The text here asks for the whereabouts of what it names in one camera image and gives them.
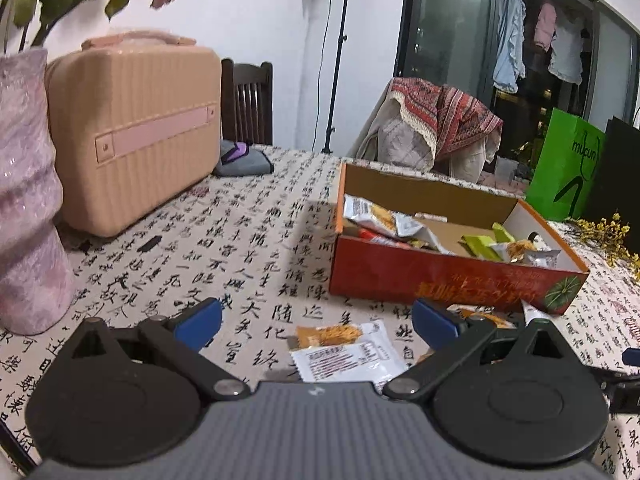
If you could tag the pile of mixed snacks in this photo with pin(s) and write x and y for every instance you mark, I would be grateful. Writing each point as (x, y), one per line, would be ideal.
(375, 215)

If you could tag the orange snack packet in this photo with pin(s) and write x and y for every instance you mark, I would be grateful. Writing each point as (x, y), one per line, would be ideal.
(492, 321)

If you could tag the small black flat object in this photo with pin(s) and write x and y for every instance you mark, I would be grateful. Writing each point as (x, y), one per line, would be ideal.
(148, 244)

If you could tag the light blue hanging shirt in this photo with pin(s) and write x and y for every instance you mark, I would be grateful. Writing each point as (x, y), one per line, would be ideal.
(510, 40)

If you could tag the pink textured vase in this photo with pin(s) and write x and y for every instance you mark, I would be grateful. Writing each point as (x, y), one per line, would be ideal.
(30, 185)

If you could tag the pink hanging garment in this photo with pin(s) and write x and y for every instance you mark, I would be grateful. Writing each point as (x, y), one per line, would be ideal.
(545, 27)

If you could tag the dark wooden chair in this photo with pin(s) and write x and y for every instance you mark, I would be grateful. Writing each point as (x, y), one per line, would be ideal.
(250, 105)

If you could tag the beige covered armchair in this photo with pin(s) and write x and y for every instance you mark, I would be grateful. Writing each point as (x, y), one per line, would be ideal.
(400, 145)

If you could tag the black framed glass door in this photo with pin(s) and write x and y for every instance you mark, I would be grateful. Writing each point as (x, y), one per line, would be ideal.
(440, 20)

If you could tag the calligraphy printed tablecloth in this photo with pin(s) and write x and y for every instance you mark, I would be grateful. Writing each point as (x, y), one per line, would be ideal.
(200, 260)

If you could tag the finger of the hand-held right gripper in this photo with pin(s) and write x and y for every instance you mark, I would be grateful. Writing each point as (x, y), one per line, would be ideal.
(632, 356)

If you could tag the green paper bag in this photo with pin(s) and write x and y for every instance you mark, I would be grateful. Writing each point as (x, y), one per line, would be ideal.
(560, 170)

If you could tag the red patterned blanket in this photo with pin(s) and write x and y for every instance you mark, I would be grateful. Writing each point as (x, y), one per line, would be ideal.
(450, 115)

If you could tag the grey purple pouch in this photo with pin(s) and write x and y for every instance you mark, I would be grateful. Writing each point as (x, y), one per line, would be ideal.
(247, 162)

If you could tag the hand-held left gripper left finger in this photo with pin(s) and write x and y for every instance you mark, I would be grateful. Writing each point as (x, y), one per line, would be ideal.
(200, 322)

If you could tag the pink ribbed suitcase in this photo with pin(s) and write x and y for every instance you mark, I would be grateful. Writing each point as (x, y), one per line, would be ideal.
(135, 100)

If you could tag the yellow dried flower sprig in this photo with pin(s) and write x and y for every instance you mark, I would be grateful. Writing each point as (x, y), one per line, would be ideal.
(605, 230)

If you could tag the white hanging garment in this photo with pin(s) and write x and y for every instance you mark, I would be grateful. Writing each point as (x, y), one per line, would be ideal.
(567, 55)

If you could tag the red orange cardboard box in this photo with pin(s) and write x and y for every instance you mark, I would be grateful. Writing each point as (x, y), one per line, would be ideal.
(425, 280)

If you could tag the white packet with orange picture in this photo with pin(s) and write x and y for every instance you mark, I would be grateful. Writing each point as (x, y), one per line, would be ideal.
(350, 362)

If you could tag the black paper bag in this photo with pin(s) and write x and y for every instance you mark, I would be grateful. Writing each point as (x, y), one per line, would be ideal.
(620, 175)

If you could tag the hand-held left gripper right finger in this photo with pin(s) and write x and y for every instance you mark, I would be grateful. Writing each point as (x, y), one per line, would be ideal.
(432, 322)

